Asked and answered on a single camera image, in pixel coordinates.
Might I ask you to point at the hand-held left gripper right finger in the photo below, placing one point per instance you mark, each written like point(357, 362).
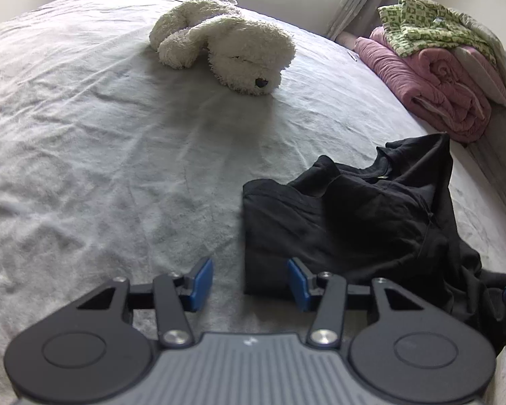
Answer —
point(297, 280)

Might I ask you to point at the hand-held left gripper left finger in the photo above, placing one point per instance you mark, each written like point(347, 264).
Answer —
point(202, 280)

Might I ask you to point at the black garment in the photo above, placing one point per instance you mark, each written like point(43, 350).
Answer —
point(362, 219)

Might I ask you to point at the beige pillow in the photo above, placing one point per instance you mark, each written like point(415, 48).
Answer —
point(485, 71)

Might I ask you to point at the pink folded quilt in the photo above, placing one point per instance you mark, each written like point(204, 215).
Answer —
point(426, 80)

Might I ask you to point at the white plush dog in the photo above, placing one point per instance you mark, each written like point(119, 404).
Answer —
point(236, 42)

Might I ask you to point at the grey starred curtain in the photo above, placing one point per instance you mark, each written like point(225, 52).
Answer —
point(362, 4)

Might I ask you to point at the green patterned cloth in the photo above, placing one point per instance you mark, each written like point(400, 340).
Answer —
point(421, 21)

